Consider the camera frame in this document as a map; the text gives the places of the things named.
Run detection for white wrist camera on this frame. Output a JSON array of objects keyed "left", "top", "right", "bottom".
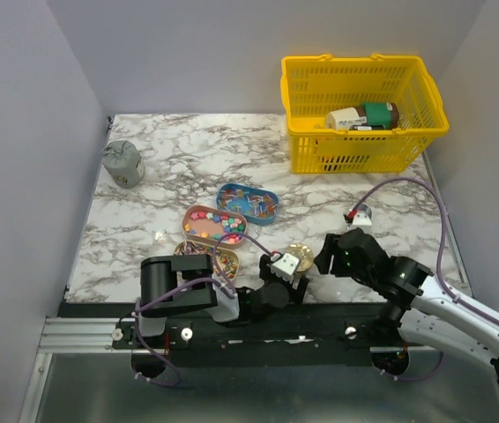
[
  {"left": 344, "top": 211, "right": 372, "bottom": 230},
  {"left": 270, "top": 253, "right": 301, "bottom": 282}
]

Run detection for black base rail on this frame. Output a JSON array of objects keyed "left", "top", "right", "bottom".
[{"left": 57, "top": 302, "right": 407, "bottom": 372}]

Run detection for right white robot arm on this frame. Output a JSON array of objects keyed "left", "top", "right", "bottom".
[{"left": 314, "top": 228, "right": 499, "bottom": 385}]

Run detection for grey drawstring pouch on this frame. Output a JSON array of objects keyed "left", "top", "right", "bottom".
[{"left": 101, "top": 140, "right": 145, "bottom": 189}]

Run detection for pink tray star candies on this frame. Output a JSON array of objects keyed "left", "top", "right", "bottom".
[{"left": 182, "top": 204, "right": 249, "bottom": 249}]

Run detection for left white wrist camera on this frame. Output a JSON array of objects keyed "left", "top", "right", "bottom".
[{"left": 270, "top": 253, "right": 301, "bottom": 282}]

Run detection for blue tray clear lollipops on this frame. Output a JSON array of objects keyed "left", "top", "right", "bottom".
[{"left": 216, "top": 183, "right": 279, "bottom": 226}]

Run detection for beige tray rainbow lollipops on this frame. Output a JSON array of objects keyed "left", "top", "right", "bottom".
[{"left": 174, "top": 241, "right": 240, "bottom": 281}]

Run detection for aluminium frame rail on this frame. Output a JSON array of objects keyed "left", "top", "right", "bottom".
[{"left": 40, "top": 310, "right": 499, "bottom": 353}]

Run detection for silver metal scoop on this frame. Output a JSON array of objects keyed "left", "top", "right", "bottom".
[{"left": 355, "top": 204, "right": 372, "bottom": 220}]

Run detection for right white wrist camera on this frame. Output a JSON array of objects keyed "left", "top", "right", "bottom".
[{"left": 344, "top": 211, "right": 372, "bottom": 230}]

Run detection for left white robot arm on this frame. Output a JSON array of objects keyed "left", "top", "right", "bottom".
[{"left": 132, "top": 253, "right": 309, "bottom": 348}]

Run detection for yellow plastic basket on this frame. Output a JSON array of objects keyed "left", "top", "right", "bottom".
[{"left": 280, "top": 55, "right": 449, "bottom": 174}]

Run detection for green brown bottle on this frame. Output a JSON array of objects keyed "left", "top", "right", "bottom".
[{"left": 324, "top": 102, "right": 400, "bottom": 130}]

